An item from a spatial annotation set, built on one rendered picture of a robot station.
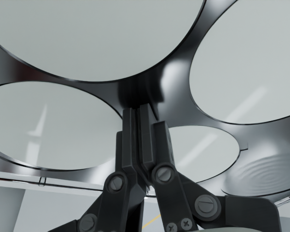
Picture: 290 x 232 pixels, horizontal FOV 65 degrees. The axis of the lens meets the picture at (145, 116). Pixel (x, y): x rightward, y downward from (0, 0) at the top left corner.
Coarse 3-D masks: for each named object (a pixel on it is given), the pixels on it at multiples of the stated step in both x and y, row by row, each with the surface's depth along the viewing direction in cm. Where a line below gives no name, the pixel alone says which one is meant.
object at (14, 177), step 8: (0, 176) 20; (8, 176) 20; (16, 176) 20; (24, 176) 20; (32, 176) 20; (48, 184) 21; (56, 184) 21; (64, 184) 21; (72, 184) 22; (80, 184) 22; (88, 184) 22; (96, 184) 22; (152, 192) 24
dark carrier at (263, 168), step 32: (224, 0) 10; (192, 32) 11; (0, 64) 11; (160, 64) 12; (96, 96) 13; (128, 96) 14; (160, 96) 14; (224, 128) 16; (256, 128) 17; (288, 128) 17; (0, 160) 18; (256, 160) 21; (288, 160) 21; (224, 192) 26; (256, 192) 26; (288, 192) 27
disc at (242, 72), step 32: (256, 0) 10; (288, 0) 10; (224, 32) 11; (256, 32) 11; (288, 32) 11; (192, 64) 12; (224, 64) 12; (256, 64) 12; (288, 64) 12; (192, 96) 14; (224, 96) 14; (256, 96) 14; (288, 96) 14
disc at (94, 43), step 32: (0, 0) 9; (32, 0) 9; (64, 0) 9; (96, 0) 9; (128, 0) 9; (160, 0) 9; (192, 0) 10; (0, 32) 10; (32, 32) 10; (64, 32) 10; (96, 32) 10; (128, 32) 10; (160, 32) 11; (32, 64) 12; (64, 64) 12; (96, 64) 12; (128, 64) 12
